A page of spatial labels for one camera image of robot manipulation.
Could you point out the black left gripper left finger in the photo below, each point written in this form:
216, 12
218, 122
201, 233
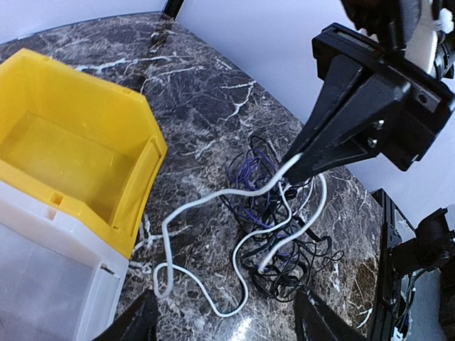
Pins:
137, 322

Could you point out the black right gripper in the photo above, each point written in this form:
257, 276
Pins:
371, 103

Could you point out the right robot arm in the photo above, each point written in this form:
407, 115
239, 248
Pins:
421, 32

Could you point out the right yellow plastic bin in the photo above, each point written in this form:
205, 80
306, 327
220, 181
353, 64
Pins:
86, 146

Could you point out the right black frame post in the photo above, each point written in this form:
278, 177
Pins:
172, 8

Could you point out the white plastic bin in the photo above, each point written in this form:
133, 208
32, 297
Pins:
59, 280

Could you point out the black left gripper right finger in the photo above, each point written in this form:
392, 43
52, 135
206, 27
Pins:
315, 320

